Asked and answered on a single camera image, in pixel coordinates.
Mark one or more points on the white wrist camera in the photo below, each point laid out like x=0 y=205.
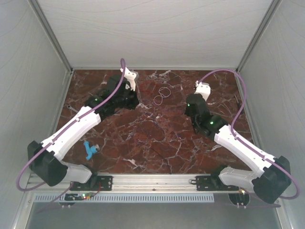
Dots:
x=202 y=89
x=129 y=81

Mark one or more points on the blue plastic clamp tool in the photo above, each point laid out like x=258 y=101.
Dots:
x=90 y=150

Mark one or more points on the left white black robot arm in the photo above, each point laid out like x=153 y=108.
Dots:
x=46 y=158

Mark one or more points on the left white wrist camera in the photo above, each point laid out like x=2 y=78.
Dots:
x=129 y=81

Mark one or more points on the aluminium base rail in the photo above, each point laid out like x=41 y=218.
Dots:
x=138 y=183

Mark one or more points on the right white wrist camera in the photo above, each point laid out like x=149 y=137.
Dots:
x=202 y=89

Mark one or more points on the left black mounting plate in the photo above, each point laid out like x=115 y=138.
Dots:
x=103 y=183

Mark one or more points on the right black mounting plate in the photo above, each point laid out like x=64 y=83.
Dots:
x=211 y=183

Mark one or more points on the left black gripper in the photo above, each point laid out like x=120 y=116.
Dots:
x=135 y=101

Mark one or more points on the grey slotted cable duct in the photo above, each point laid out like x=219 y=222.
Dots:
x=141 y=198

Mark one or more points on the silver ratchet wrench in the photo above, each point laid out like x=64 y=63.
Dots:
x=71 y=108

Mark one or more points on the black mounting plate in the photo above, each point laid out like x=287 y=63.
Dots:
x=103 y=183
x=211 y=183

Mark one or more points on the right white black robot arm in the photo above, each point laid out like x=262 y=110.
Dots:
x=268 y=176

